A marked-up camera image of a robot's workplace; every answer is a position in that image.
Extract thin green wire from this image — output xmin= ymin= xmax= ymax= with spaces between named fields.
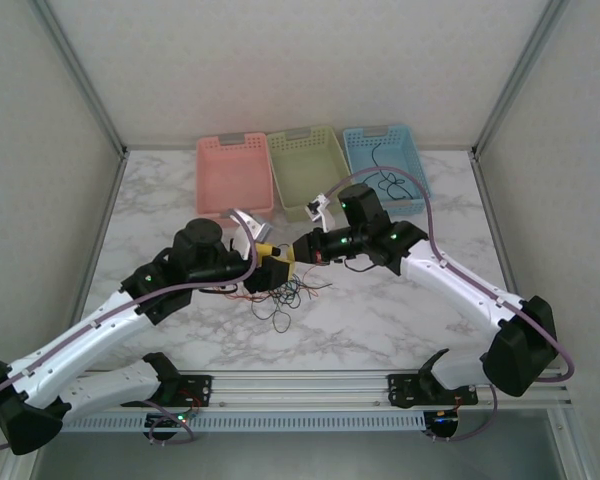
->
xmin=274 ymin=279 xmax=301 ymax=304

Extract coloured wires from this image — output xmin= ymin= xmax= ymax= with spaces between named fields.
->
xmin=279 ymin=264 xmax=334 ymax=306

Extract thin black wire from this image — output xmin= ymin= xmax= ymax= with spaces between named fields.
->
xmin=251 ymin=297 xmax=292 ymax=335
xmin=369 ymin=142 xmax=417 ymax=202

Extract green plastic basket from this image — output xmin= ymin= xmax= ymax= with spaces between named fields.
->
xmin=266 ymin=124 xmax=357 ymax=224

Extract pink plastic basket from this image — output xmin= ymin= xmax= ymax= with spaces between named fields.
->
xmin=195 ymin=132 xmax=275 ymax=230

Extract blue plastic basket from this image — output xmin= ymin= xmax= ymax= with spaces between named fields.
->
xmin=341 ymin=124 xmax=434 ymax=220

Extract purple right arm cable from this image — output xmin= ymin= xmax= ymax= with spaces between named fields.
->
xmin=327 ymin=167 xmax=576 ymax=444

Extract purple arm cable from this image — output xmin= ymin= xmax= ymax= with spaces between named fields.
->
xmin=327 ymin=167 xmax=576 ymax=444
xmin=0 ymin=208 xmax=259 ymax=449

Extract aluminium table edge rail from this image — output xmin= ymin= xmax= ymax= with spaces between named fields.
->
xmin=72 ymin=149 xmax=131 ymax=331
xmin=469 ymin=152 xmax=524 ymax=301

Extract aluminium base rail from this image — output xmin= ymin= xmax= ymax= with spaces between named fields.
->
xmin=62 ymin=369 xmax=574 ymax=415

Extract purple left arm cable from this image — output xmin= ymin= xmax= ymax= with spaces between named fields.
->
xmin=0 ymin=208 xmax=259 ymax=449

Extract slotted white cable duct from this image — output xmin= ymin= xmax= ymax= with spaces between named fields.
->
xmin=59 ymin=412 xmax=427 ymax=434

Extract aluminium frame post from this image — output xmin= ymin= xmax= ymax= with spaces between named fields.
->
xmin=38 ymin=0 xmax=130 ymax=159
xmin=469 ymin=0 xmax=574 ymax=160

